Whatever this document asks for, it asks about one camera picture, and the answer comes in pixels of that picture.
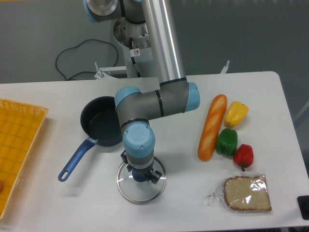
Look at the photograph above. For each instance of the glass lid blue knob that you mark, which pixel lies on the glass lid blue knob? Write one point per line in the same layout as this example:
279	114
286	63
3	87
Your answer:
140	192

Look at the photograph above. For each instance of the left table clamp bracket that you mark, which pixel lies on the left table clamp bracket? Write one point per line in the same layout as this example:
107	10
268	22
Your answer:
118	72

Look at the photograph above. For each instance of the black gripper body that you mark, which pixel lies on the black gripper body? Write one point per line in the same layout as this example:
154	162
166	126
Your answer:
145	173

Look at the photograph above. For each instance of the green toy bell pepper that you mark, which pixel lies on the green toy bell pepper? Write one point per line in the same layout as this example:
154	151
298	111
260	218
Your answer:
227	142

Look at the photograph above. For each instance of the red toy bell pepper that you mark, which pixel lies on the red toy bell pepper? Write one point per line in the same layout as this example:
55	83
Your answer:
244	156

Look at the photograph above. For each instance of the right table clamp bracket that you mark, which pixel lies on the right table clamp bracket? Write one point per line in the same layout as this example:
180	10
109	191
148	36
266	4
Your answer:
225	68

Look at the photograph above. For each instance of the orange plastic basket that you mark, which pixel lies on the orange plastic basket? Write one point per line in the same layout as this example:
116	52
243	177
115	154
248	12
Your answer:
19	125

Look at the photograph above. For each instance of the toy baguette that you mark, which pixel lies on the toy baguette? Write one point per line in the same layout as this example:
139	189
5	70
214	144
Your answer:
211	127

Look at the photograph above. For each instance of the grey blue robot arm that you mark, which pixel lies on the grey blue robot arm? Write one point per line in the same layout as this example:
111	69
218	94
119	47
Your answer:
134	108

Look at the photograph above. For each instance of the yellow toy bell pepper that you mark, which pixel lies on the yellow toy bell pepper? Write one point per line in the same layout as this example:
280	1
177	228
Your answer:
235	114

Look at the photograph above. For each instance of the wrapped bread slice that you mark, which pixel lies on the wrapped bread slice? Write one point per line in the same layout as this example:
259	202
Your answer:
243	194

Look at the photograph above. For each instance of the dark saucepan blue handle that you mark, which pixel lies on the dark saucepan blue handle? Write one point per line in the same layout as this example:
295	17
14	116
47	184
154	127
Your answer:
100	122

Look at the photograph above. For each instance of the black object at edge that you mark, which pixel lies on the black object at edge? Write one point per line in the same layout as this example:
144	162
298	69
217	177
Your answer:
303	202

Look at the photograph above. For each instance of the table clamp bracket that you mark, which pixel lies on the table clamp bracket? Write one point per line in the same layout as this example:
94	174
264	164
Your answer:
118	72
225	68

